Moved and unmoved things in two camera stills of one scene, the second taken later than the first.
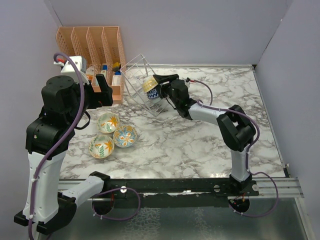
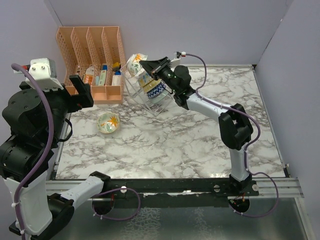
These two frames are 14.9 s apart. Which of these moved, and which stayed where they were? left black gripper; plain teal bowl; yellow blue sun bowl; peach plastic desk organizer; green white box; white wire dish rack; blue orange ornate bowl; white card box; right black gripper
Moved: right black gripper; blue orange ornate bowl; left black gripper
Stayed: plain teal bowl; white wire dish rack; white card box; yellow blue sun bowl; green white box; peach plastic desk organizer
